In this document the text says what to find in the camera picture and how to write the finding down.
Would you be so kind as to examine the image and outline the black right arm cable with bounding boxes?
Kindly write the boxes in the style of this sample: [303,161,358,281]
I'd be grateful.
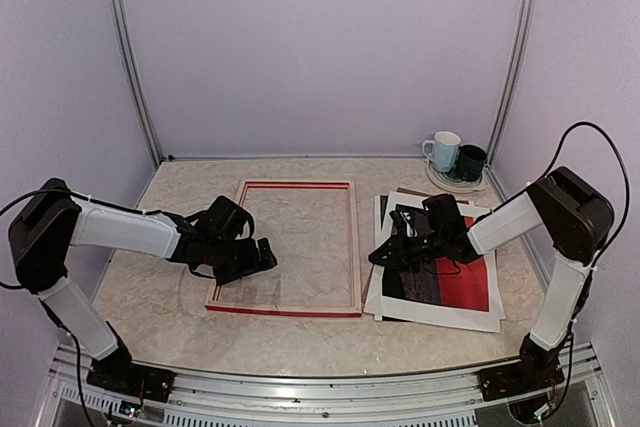
[544,120,632,258]

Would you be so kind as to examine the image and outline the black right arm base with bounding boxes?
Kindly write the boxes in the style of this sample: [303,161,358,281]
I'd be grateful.
[478,336,565,402]

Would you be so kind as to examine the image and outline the aluminium corner post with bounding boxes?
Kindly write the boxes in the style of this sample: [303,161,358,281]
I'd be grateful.
[487,0,536,168]
[109,0,164,168]

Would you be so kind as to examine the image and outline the red wooden picture frame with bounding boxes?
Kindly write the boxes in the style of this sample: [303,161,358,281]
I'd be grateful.
[205,179,362,319]

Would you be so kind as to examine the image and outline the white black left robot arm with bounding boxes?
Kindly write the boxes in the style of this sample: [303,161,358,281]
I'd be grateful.
[1,178,277,392]

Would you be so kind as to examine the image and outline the right aluminium corner post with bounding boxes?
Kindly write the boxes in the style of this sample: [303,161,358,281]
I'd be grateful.
[487,0,536,168]

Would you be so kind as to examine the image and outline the left aluminium corner post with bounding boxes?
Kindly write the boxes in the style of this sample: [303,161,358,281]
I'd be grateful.
[109,0,164,168]

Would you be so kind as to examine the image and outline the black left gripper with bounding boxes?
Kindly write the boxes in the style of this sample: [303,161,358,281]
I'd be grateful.
[206,237,277,286]

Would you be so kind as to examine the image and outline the light blue mug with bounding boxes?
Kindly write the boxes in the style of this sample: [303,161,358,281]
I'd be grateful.
[421,131,461,173]

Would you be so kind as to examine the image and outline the dark green mug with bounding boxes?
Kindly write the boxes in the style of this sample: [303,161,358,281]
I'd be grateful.
[454,144,487,182]

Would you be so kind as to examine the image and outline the brown frame backing board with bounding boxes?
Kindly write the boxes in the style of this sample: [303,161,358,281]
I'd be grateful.
[362,187,474,321]

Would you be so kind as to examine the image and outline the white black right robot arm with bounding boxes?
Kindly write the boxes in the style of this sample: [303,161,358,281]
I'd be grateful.
[368,166,615,391]

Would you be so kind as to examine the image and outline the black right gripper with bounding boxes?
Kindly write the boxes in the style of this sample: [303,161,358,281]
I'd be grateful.
[369,227,447,272]

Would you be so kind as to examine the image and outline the aluminium front rail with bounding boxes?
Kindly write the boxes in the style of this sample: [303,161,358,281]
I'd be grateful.
[30,344,619,426]

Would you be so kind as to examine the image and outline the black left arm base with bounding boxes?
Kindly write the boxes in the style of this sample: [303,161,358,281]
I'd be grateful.
[87,356,176,403]

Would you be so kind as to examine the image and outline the red sunset photo white border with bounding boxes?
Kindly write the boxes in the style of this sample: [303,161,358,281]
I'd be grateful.
[382,194,489,312]

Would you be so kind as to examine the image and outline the white plate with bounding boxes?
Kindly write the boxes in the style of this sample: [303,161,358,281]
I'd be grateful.
[426,159,486,194]

